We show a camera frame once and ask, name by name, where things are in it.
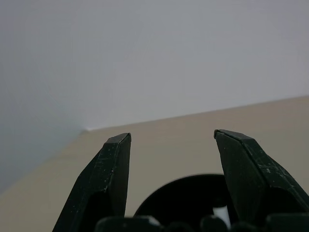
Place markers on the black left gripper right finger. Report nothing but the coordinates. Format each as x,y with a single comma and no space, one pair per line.
251,178

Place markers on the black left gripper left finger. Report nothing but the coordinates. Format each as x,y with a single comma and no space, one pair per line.
96,183

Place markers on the white marker with black cap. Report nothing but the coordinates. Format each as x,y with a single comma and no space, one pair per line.
220,215

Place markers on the black cup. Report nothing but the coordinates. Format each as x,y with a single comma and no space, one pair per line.
183,193

